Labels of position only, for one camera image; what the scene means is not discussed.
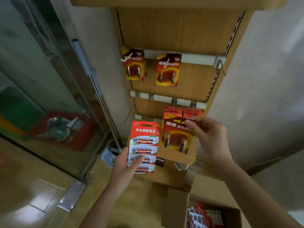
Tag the person's right hand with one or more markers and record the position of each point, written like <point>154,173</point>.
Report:
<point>211,137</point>

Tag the person's left hand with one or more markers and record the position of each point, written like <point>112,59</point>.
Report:
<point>123,170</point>

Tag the person's right thumb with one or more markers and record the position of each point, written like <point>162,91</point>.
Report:
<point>190,130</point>

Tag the person's left thumb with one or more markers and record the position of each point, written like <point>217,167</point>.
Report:
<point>138,160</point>

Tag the red yellow two-battery pack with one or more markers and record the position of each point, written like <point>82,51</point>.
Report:
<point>175,137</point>
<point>168,70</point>
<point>133,65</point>

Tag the red white four-battery pack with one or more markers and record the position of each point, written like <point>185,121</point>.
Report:
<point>145,134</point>

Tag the person's left forearm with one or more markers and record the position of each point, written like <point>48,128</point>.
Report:
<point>99,206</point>

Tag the person's right forearm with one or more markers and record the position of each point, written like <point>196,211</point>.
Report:
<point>256,194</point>

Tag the small black hanging pack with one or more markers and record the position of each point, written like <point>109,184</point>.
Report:
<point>160,161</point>

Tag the row of hanging red packs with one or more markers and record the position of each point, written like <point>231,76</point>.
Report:
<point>173,109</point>

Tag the grey blue box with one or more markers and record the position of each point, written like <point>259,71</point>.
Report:
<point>108,155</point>

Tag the white metal hook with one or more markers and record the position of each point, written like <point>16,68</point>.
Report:
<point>178,166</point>
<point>222,67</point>

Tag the brown cardboard box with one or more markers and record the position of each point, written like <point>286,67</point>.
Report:
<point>175,206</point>

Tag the red tray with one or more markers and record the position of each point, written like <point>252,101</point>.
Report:
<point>78,137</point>

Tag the metal floor plate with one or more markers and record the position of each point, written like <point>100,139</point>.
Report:
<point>71,196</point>

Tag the pile of red white packets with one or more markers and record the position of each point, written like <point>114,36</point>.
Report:
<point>204,217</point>

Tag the wooden display rack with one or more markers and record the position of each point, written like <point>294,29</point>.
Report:
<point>180,33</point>

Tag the white hook rail with tags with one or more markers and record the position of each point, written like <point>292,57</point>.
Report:
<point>161,98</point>

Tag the short white hook rail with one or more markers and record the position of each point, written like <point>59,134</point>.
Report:
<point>142,117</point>

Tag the long white hook rail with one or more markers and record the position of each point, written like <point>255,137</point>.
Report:
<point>199,58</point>

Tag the glass door with metal frame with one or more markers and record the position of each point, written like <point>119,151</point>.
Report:
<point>35,68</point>

